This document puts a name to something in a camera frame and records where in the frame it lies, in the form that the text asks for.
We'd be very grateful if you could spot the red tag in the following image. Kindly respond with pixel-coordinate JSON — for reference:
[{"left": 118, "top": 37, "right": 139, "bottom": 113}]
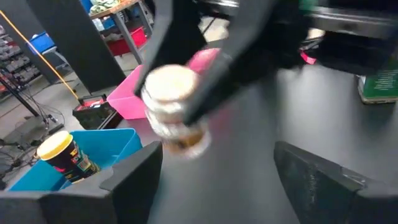
[{"left": 299, "top": 50, "right": 317, "bottom": 65}]

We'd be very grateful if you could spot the orange cable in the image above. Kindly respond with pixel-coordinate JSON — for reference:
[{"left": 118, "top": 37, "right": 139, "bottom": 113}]
[{"left": 0, "top": 9, "right": 80, "bottom": 101}]

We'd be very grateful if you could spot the red storage bin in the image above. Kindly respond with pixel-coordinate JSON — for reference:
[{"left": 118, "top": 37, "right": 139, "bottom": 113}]
[{"left": 107, "top": 26, "right": 147, "bottom": 57}]

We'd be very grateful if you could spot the parts storage shelf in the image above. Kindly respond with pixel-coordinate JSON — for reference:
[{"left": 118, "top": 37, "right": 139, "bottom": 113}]
[{"left": 0, "top": 24, "right": 41, "bottom": 101}]

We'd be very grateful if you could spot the pink lid spice jar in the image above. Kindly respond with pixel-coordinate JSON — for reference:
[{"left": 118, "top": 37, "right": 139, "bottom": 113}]
[{"left": 140, "top": 63, "right": 212, "bottom": 159}]

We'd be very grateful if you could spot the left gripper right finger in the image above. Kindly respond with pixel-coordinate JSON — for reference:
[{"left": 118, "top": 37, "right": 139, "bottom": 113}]
[{"left": 273, "top": 140, "right": 367, "bottom": 224}]

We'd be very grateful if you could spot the blue plastic bin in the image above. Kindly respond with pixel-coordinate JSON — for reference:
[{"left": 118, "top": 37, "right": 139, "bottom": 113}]
[{"left": 7, "top": 128, "right": 144, "bottom": 192}]

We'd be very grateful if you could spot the black table mat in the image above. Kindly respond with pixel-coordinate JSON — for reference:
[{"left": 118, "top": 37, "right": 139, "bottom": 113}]
[{"left": 116, "top": 63, "right": 398, "bottom": 224}]

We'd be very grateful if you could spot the black room panel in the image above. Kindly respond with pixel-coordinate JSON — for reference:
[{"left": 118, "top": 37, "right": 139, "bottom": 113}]
[
  {"left": 26, "top": 0, "right": 127, "bottom": 94},
  {"left": 0, "top": 0, "right": 60, "bottom": 85}
]

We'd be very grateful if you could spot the green white cloth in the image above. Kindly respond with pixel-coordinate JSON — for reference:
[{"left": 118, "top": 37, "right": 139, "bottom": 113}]
[{"left": 90, "top": 0, "right": 121, "bottom": 15}]

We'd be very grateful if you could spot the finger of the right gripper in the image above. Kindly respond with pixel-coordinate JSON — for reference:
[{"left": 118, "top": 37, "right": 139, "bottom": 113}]
[
  {"left": 182, "top": 11, "right": 308, "bottom": 126},
  {"left": 133, "top": 0, "right": 208, "bottom": 96}
]

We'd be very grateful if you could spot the black tripod stand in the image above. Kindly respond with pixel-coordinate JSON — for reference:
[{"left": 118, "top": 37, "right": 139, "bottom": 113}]
[{"left": 0, "top": 76, "right": 65, "bottom": 135}]

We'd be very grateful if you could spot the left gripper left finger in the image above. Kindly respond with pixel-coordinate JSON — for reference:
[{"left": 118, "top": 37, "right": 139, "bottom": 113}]
[{"left": 39, "top": 140, "right": 164, "bottom": 224}]

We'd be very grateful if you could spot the blue storage bin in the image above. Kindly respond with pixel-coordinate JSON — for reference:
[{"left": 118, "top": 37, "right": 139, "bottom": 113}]
[{"left": 26, "top": 30, "right": 57, "bottom": 55}]

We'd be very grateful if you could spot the pink plastic bin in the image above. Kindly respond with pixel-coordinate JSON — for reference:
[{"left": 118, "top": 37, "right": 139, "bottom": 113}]
[{"left": 106, "top": 47, "right": 221, "bottom": 121}]

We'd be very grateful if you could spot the yellow lid spice jar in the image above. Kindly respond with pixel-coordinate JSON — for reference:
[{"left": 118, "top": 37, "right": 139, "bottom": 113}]
[{"left": 36, "top": 130, "right": 101, "bottom": 184}]

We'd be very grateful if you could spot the wooden top workbench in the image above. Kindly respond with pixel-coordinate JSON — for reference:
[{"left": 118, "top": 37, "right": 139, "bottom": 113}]
[{"left": 90, "top": 0, "right": 155, "bottom": 65}]

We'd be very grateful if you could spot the red and black crate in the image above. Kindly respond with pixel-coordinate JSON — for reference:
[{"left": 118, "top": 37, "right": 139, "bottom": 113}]
[{"left": 72, "top": 95, "right": 124, "bottom": 131}]

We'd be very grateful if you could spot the green lid spice jar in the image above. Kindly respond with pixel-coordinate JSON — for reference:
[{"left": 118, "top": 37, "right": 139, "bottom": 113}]
[{"left": 356, "top": 58, "right": 398, "bottom": 105}]

